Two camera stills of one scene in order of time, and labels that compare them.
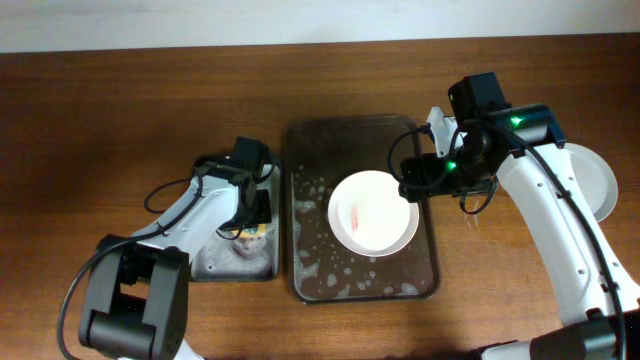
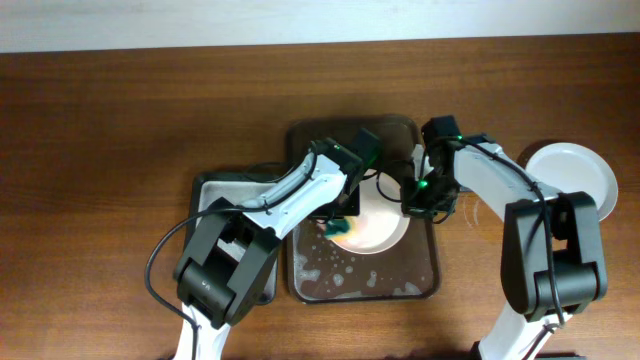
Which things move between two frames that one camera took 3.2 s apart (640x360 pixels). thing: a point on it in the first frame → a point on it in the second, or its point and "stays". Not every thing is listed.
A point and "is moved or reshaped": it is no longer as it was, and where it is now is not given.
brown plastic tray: x=321 y=152 stays
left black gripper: x=264 y=212 → x=352 y=208
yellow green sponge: x=259 y=231 is moved or reshaped
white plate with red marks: x=368 y=216 stays
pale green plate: x=595 y=179 stays
